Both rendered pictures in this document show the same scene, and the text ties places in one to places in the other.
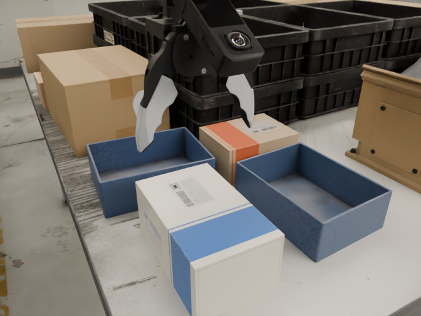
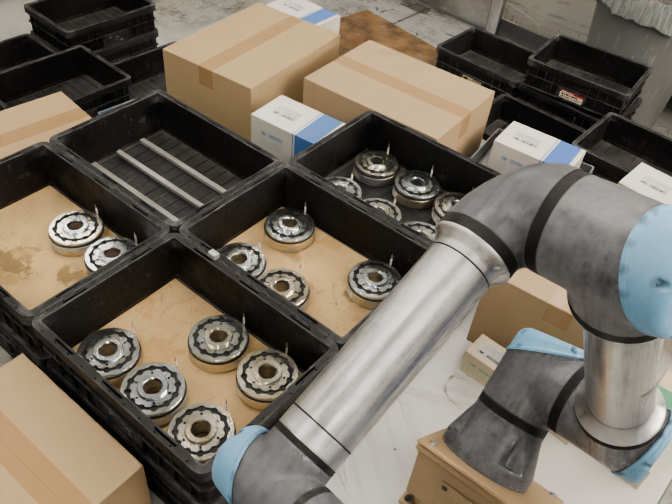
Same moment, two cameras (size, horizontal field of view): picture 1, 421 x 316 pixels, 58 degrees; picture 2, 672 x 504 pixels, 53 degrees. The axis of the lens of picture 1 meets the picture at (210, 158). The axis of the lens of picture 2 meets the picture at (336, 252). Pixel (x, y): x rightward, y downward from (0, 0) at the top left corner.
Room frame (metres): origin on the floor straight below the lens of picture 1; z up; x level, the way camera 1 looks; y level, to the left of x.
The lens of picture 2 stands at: (0.29, 0.07, 1.78)
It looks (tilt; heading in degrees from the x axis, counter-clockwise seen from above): 44 degrees down; 336
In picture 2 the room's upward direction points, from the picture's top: 7 degrees clockwise
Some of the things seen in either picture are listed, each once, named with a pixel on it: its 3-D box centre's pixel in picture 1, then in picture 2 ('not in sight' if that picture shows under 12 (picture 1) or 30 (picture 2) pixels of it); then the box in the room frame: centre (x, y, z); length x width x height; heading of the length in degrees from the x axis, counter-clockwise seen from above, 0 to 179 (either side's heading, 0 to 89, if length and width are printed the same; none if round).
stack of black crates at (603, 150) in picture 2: not in sight; (621, 206); (1.60, -1.57, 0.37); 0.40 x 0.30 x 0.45; 28
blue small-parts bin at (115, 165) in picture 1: (150, 167); not in sight; (0.61, 0.11, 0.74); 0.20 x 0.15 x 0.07; 114
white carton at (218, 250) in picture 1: (202, 231); not in sight; (0.41, 0.01, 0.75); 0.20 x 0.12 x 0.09; 28
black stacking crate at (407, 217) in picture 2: (368, 28); (398, 195); (1.29, -0.52, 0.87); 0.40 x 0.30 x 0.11; 31
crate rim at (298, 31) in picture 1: (211, 28); (186, 339); (0.99, 0.00, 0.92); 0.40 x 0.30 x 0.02; 31
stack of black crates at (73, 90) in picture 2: not in sight; (66, 137); (2.43, 0.18, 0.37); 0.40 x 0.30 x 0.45; 118
